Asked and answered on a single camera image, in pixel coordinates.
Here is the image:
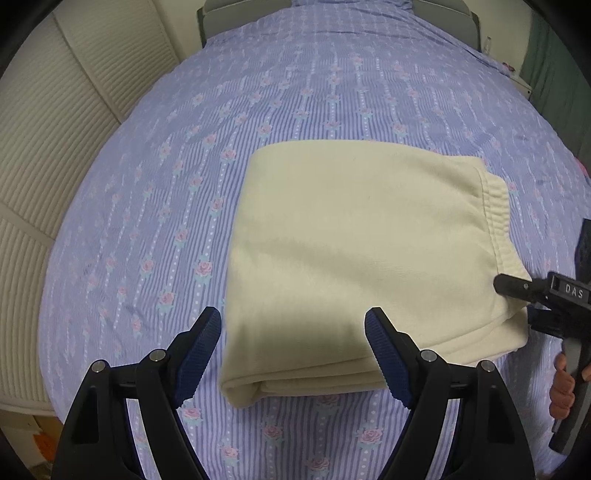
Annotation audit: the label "person's right hand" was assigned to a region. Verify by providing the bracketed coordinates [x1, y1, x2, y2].
[549, 352, 591, 422]

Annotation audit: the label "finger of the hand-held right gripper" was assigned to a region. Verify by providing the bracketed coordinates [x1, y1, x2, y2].
[527, 307, 570, 340]
[493, 273, 551, 302]

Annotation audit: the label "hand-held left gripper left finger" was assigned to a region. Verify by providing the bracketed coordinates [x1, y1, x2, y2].
[52, 306, 222, 480]

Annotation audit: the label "green curtain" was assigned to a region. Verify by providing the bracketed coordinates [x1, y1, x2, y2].
[519, 11, 591, 160]

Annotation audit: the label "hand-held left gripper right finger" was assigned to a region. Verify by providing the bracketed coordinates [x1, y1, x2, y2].
[364, 307, 536, 480]

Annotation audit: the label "white nightstand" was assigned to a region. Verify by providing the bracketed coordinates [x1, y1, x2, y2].
[503, 64, 533, 97]

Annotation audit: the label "purple floral bed sheet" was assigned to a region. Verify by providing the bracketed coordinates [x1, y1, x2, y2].
[39, 0, 591, 480]

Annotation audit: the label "cream pants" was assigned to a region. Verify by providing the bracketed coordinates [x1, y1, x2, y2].
[219, 141, 534, 407]

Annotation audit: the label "white ribbed wall panel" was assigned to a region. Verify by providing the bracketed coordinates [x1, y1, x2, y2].
[0, 9, 182, 412]

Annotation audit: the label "grey bed headboard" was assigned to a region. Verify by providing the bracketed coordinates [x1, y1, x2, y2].
[196, 0, 482, 49]

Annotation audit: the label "orange patterned object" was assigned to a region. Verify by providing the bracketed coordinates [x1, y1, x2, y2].
[25, 413, 63, 467]

